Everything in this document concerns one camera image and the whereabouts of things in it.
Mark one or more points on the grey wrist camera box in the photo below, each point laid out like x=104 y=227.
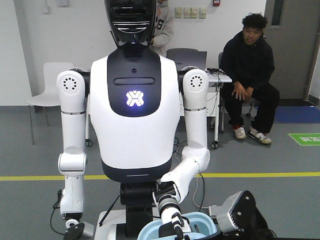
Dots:
x=224 y=213

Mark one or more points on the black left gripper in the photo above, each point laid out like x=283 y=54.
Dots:
x=80 y=231

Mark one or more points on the grey laptop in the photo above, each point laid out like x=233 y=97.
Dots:
x=187 y=57

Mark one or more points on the grey foot pedal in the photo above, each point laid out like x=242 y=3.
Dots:
x=214 y=210

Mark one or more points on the white plastic chair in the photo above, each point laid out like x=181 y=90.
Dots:
x=49 y=97

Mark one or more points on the white humanoid robot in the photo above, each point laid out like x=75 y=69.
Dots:
x=144 y=142

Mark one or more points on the light blue plastic basket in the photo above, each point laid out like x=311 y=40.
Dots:
x=199 y=227

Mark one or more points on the standing person grey hoodie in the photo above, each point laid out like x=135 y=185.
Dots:
x=163 y=29

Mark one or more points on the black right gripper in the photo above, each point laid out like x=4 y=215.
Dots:
x=251 y=222

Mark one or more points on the seated man in black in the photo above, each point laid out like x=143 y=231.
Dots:
x=249 y=61

